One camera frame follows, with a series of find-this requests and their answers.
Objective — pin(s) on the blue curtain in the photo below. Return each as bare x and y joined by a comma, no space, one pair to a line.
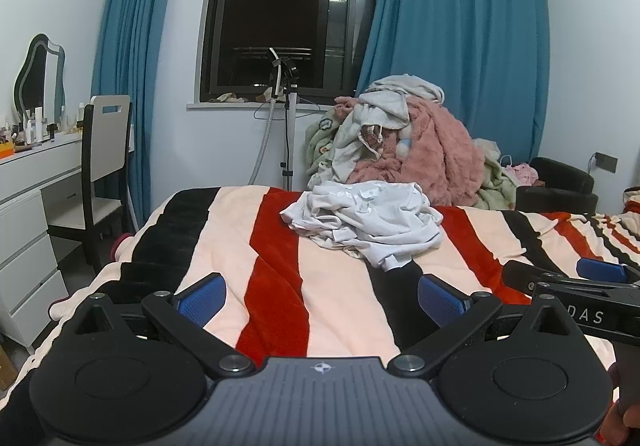
460,25
135,75

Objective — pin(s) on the small pink cloth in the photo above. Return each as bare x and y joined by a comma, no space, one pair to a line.
522,173

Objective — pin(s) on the white vanity desk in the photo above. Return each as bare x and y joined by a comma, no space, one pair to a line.
25,236

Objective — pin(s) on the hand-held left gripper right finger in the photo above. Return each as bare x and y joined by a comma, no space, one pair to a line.
440,302

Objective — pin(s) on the wavy-framed mirror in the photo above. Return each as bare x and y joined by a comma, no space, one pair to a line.
37,75

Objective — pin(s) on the white t-shirt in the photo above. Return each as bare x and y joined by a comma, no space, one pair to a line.
370,216

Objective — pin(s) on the grey-white hooded garment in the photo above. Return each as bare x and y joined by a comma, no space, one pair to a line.
380,108

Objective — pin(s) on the dark window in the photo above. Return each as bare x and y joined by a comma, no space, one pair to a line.
280,0

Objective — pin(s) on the pile of clothes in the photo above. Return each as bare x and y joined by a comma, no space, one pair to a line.
317,138

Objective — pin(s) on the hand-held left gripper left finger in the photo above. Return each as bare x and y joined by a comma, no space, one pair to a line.
202,300

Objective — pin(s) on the pink fluffy blanket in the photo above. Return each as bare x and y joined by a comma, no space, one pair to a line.
440,160

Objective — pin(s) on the garment steamer stand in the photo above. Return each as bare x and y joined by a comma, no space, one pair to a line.
289,125

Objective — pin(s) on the beige cloth on sill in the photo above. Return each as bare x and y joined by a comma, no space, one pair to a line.
227,98

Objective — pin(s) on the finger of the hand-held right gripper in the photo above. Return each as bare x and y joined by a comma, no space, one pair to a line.
525,274
602,269

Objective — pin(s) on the striped fleece blanket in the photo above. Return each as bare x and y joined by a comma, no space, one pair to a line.
310,306

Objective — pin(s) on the row of cosmetic bottles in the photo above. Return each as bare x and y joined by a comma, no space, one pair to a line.
35,128

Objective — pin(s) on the black armchair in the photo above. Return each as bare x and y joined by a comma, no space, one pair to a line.
560,186

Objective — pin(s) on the person's right hand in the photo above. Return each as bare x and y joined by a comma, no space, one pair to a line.
612,433

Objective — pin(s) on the black and white chair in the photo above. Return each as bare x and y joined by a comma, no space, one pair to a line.
105,145

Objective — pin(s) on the dark wall socket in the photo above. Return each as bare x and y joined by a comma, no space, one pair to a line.
606,162

